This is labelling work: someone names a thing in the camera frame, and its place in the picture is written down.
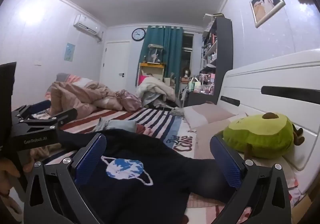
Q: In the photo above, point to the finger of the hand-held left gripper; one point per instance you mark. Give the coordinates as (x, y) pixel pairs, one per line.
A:
(30, 109)
(45, 124)

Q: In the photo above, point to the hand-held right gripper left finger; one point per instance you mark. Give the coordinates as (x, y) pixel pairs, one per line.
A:
(91, 155)

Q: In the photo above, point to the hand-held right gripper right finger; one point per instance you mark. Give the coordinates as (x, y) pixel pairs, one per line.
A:
(226, 161)

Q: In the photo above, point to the navy sweater with planet print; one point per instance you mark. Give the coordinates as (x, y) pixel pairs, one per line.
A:
(150, 189)

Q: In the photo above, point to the pile of pale clothes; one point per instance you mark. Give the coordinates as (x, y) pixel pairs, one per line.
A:
(157, 89)

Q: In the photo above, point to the person's left hand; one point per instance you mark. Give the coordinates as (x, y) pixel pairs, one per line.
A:
(31, 164)

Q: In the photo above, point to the pale blue folded garment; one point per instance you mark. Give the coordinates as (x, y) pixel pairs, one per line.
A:
(115, 124)

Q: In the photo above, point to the pink crumpled duvet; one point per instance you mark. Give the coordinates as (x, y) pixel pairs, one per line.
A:
(75, 96)

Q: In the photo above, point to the green avocado plush toy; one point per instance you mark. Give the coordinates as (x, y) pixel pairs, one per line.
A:
(260, 134)

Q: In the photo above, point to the grey pillow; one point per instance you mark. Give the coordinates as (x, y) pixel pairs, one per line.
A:
(62, 77)

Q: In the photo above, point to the pink pillow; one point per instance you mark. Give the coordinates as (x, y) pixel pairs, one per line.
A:
(207, 114)

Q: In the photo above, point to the striped bed sheet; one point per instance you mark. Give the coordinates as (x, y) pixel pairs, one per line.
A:
(160, 116)

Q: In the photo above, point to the cluttered desk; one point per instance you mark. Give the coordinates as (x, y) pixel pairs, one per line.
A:
(200, 86)

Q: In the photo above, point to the white bed headboard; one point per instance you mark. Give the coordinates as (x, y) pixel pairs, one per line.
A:
(250, 81)

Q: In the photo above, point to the white door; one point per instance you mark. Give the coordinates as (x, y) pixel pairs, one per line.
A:
(115, 64)

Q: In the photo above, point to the white air conditioner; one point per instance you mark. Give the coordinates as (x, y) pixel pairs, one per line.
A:
(87, 25)

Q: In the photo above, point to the yellow cabinet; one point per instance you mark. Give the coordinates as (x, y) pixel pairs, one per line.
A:
(152, 65)

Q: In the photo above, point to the dark tall bookshelf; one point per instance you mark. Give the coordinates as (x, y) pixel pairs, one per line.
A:
(224, 46)

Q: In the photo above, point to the teal curtain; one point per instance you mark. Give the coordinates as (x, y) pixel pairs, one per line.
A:
(172, 59)

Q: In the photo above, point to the window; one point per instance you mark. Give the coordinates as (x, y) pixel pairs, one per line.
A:
(187, 51)

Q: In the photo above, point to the glass display case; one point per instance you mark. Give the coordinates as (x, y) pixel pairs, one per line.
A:
(155, 54)

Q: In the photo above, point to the small blue wall poster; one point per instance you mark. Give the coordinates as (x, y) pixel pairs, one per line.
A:
(70, 52)

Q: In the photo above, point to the round wall clock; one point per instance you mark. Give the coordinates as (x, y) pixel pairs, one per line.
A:
(138, 34)

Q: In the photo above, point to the silver framed wall picture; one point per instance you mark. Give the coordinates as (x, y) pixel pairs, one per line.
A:
(267, 1)

